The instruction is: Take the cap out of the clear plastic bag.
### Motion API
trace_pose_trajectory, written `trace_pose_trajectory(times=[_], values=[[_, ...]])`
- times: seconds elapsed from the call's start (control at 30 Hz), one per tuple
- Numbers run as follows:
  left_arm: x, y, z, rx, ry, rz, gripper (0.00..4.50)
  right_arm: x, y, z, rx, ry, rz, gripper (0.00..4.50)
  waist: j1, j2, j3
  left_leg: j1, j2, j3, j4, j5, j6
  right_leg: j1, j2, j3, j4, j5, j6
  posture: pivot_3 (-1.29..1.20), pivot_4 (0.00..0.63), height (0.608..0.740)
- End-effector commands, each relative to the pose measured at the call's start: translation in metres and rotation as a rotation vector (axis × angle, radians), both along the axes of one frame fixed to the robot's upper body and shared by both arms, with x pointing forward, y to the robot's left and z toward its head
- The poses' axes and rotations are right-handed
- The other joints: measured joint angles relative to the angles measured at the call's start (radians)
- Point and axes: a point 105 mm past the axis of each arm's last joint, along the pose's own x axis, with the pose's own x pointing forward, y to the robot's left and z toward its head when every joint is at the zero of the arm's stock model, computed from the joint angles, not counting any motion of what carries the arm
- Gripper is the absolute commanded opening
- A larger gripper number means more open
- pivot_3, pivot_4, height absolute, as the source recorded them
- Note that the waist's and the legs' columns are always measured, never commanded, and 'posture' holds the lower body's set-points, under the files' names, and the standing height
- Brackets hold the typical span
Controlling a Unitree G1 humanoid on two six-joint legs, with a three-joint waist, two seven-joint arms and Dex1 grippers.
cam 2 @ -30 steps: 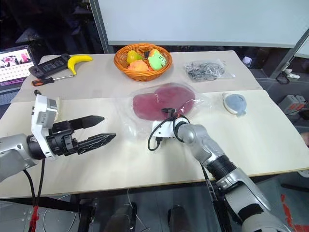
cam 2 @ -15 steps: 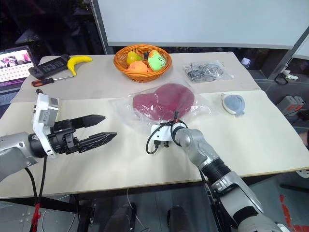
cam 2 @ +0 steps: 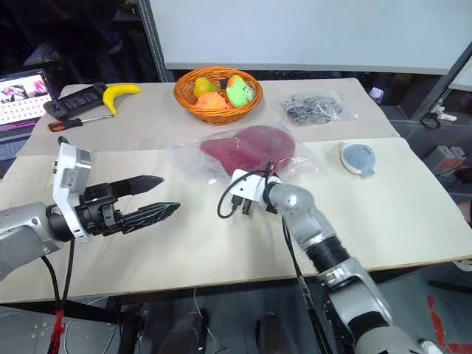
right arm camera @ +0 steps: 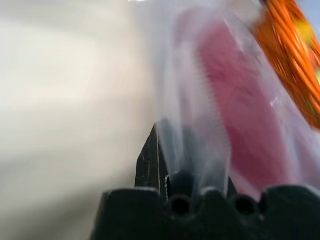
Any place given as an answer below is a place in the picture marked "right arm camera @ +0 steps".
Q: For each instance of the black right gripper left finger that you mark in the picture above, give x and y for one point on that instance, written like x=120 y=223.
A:
x=147 y=162

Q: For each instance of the red cap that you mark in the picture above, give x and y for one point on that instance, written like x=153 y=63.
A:
x=235 y=105

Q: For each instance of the clear plastic bag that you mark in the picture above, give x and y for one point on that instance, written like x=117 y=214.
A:
x=190 y=105

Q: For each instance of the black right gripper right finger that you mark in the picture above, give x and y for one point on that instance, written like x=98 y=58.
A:
x=232 y=186

